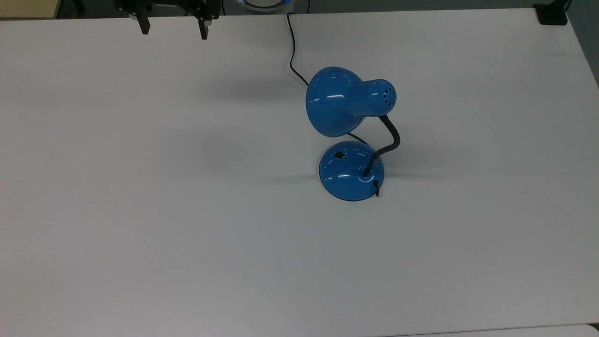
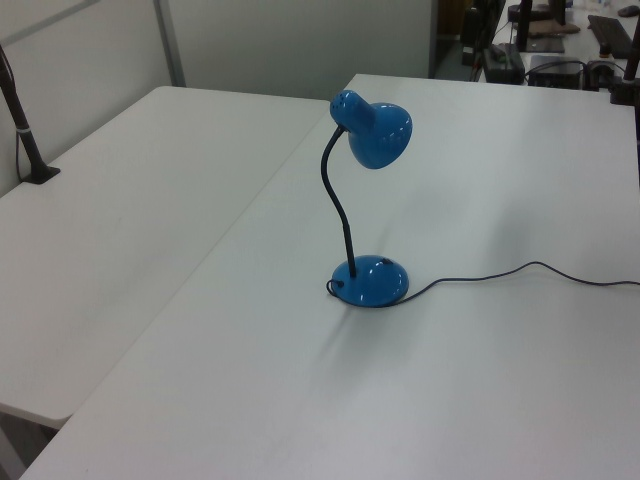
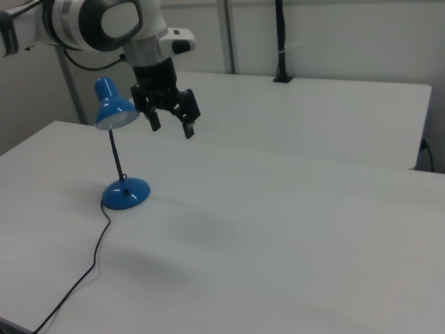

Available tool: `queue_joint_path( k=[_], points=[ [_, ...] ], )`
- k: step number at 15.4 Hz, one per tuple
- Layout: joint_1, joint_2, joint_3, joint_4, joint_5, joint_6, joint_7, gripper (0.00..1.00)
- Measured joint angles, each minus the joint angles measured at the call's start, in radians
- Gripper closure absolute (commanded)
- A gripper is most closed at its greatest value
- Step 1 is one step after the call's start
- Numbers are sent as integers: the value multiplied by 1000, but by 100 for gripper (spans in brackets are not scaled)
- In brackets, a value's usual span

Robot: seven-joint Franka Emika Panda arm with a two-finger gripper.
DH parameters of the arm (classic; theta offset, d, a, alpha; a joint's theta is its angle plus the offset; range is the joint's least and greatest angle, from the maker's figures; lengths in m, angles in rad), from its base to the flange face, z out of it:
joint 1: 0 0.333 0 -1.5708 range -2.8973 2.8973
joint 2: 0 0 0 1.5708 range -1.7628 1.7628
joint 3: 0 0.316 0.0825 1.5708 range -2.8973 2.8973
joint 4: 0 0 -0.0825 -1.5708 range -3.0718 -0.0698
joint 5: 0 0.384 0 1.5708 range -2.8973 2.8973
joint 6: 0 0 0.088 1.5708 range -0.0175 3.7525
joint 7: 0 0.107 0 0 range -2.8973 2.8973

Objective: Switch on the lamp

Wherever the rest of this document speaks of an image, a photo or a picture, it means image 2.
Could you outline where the blue gooseneck desk lamp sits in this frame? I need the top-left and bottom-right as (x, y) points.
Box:
(326, 89), (414, 308)

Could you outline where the black box with green part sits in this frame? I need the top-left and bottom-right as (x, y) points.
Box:
(481, 43), (527, 84)

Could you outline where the black computer tower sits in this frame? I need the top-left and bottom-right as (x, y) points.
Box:
(459, 0), (506, 66)

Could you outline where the black electronics box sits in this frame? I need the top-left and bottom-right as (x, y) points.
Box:
(528, 54), (585, 90)

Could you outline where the dark background pole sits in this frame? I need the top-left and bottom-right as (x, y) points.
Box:
(514, 0), (534, 53)

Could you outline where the black flat tray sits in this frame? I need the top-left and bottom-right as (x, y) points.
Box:
(524, 37), (567, 54)

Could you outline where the brown cloth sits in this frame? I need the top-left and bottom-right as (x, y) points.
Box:
(528, 18), (582, 39)

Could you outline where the black clamp stand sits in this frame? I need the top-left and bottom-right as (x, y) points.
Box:
(607, 29), (640, 107)

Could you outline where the black keyboard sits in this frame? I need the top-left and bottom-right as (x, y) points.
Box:
(586, 14), (634, 57)

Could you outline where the black lamp power cord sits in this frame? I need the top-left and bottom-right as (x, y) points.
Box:
(397, 260), (640, 305)

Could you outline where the black camera stand pole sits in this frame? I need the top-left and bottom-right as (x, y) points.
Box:
(0, 43), (62, 185)

